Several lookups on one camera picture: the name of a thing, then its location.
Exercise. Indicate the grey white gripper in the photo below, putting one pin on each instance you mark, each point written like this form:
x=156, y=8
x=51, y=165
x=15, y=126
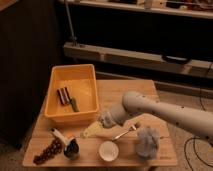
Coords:
x=107, y=119

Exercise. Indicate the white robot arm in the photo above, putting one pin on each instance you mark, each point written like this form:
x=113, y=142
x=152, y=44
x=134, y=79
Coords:
x=134, y=104

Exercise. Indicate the wooden table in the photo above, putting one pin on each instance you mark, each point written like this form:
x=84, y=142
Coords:
x=127, y=158

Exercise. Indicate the brown striped block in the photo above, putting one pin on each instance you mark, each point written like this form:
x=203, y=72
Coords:
x=63, y=96

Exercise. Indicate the dark grape bunch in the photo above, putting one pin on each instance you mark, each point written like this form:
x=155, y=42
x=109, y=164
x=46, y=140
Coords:
x=49, y=152

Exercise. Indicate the yellow plastic bin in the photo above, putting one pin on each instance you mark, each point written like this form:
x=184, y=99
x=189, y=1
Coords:
x=80, y=81

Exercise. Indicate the grey crumpled cloth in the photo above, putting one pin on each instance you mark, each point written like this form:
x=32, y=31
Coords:
x=148, y=144

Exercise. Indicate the grey shelf beam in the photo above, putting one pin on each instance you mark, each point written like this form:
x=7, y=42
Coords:
x=136, y=59

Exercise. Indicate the metal pole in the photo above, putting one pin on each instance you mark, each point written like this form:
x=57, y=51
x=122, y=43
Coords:
x=73, y=37

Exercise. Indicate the green handled tool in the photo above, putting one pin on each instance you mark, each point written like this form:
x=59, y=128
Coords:
x=74, y=105

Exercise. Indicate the black handle on beam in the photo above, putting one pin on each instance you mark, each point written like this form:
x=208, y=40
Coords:
x=180, y=61

